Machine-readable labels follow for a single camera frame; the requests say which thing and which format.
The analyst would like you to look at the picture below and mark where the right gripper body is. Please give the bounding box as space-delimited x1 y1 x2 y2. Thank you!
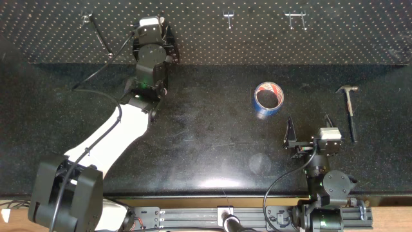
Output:
283 140 315 160

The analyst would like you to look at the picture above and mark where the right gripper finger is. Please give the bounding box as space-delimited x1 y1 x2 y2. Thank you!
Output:
283 116 298 143
324 113 336 129

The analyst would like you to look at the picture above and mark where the black pegboard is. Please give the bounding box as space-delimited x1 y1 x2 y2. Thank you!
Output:
0 0 412 66

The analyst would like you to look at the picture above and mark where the hammer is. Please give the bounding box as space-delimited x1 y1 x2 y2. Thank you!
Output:
335 84 359 144

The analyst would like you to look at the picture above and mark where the roll of blue tape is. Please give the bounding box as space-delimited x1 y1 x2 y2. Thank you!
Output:
252 81 285 117

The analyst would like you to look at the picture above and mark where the metal hook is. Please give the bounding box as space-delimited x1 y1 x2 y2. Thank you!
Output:
283 10 308 32
222 10 235 30
80 11 93 27

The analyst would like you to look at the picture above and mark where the wrench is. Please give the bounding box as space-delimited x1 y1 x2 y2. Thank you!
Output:
88 14 115 59

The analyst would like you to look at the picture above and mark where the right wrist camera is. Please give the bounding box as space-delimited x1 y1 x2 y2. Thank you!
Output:
318 126 342 141

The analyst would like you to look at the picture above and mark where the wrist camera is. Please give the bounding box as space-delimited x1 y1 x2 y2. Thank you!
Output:
138 15 162 28
318 126 342 141

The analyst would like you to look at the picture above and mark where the black cable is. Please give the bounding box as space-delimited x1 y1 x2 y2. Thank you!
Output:
262 143 319 232
48 30 138 232

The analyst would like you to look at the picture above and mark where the mounting rail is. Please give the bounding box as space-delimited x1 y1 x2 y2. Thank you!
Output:
127 197 374 232

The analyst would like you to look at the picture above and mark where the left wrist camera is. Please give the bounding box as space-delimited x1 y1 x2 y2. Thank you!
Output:
138 15 162 28

